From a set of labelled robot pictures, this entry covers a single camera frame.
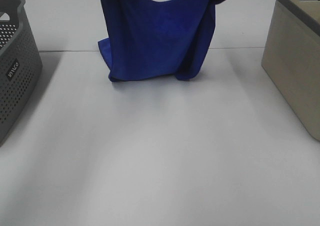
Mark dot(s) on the grey perforated plastic basket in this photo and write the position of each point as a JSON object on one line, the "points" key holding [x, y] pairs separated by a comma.
{"points": [[20, 63]]}

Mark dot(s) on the beige bin with grey rim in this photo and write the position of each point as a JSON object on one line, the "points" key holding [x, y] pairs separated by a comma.
{"points": [[291, 58]]}

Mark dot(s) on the blue microfibre towel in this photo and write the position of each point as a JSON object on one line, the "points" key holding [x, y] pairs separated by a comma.
{"points": [[148, 38]]}

